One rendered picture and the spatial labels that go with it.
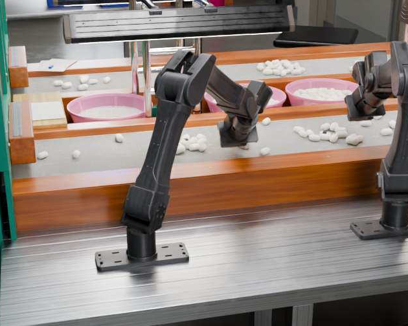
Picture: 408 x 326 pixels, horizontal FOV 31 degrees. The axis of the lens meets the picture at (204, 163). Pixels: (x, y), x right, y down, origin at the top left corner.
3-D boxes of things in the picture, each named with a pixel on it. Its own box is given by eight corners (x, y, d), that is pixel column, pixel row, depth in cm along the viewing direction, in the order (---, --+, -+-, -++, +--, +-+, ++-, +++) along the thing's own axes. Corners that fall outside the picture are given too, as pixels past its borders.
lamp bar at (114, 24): (295, 32, 202) (296, 5, 199) (65, 44, 188) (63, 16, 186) (285, 26, 209) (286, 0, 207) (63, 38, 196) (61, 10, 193)
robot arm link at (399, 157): (377, 181, 176) (400, 61, 156) (405, 180, 176) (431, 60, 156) (383, 197, 171) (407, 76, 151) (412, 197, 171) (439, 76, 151)
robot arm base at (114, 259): (92, 223, 159) (95, 238, 153) (182, 213, 163) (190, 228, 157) (94, 255, 162) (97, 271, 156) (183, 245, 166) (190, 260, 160)
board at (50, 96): (67, 127, 213) (67, 123, 212) (13, 130, 209) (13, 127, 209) (60, 94, 242) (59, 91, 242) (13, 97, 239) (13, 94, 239)
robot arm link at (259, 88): (250, 92, 194) (236, 63, 185) (279, 98, 189) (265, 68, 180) (231, 127, 190) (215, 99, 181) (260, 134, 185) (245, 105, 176)
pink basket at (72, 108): (170, 129, 237) (170, 101, 234) (116, 154, 217) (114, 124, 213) (107, 114, 251) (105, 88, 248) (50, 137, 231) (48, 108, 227)
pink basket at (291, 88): (377, 125, 241) (380, 97, 237) (300, 132, 235) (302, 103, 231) (344, 101, 265) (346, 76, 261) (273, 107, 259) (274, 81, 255)
